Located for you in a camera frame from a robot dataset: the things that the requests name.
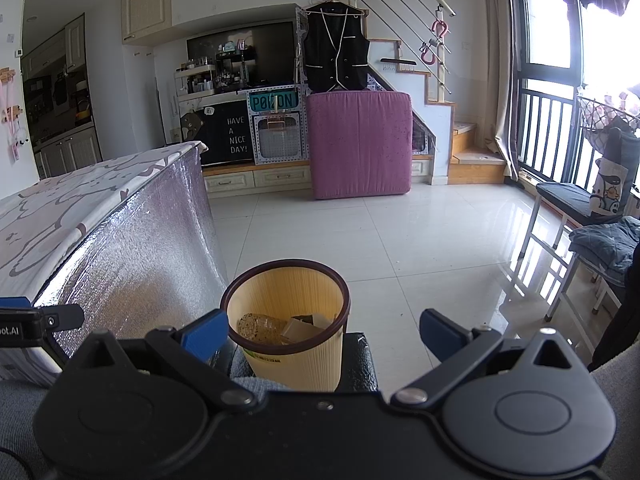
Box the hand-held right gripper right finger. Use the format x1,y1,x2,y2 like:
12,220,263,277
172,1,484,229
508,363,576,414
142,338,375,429
390,308,589,414

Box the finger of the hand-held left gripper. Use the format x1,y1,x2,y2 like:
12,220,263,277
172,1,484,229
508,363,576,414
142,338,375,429
0,297,85,332

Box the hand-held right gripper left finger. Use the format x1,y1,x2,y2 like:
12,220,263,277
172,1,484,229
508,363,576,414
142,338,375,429
65,308,261,414

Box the silver foil snack bag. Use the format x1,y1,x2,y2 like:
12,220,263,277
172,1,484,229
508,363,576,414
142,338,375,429
236,312,291,345

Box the yellow waste bin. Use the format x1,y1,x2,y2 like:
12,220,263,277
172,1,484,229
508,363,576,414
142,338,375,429
219,258,352,394

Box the brown cardboard box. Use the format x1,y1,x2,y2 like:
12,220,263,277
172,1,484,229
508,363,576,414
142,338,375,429
280,312,335,345

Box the grey cloth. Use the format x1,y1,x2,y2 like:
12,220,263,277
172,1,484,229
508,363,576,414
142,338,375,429
0,377,66,480
589,349,640,466

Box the cartoon printed foil-backed mat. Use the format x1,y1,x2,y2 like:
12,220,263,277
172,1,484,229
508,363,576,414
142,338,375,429
0,140,231,386

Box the kitchen cabinets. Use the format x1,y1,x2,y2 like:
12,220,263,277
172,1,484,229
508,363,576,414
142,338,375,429
19,12,104,179

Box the cream drawer cabinet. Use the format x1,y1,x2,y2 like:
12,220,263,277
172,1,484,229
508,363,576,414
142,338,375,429
202,162,314,199

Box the wooden staircase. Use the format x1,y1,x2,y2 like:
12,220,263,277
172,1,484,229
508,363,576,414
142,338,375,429
367,37,511,186

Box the white chair with dark cushion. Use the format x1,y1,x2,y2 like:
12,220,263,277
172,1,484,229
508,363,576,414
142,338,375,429
519,182,631,321

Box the blue clothes pile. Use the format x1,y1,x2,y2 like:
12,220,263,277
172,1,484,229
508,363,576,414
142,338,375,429
568,214,640,281

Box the black message board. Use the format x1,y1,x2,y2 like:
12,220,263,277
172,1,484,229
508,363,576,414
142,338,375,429
179,99,254,166

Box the pink mattress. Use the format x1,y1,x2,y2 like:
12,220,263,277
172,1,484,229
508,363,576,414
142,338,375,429
305,90,414,201

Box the white perforated cabinet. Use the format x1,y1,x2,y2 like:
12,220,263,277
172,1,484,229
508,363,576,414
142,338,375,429
249,110,310,165

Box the cartoon tote bag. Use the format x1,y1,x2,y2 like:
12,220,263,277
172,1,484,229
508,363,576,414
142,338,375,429
588,127,640,219

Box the teal sign plate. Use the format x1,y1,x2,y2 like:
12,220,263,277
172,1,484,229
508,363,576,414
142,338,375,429
247,87,304,114

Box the black framed window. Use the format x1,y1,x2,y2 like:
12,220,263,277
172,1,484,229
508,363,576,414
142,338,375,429
514,0,640,191

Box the white storage rack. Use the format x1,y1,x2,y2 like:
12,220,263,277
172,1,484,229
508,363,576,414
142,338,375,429
173,57,251,99

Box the beige curtain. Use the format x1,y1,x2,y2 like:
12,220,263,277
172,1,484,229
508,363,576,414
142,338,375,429
479,0,524,184

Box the black television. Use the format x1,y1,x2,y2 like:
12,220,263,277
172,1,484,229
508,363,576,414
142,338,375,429
185,19,300,89

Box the black vest with white trim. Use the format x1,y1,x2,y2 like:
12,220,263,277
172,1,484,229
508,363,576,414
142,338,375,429
299,0,371,94

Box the metal stair railing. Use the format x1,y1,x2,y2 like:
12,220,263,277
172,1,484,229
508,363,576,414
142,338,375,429
222,0,456,94

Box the pink wall hanging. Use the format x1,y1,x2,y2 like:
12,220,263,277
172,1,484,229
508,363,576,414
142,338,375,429
0,67,26,161

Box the wire basket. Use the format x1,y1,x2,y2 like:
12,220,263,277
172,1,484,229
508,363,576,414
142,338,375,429
574,87,640,149

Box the cream wall cabinet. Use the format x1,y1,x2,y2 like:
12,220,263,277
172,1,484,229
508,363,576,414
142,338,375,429
120,0,174,44

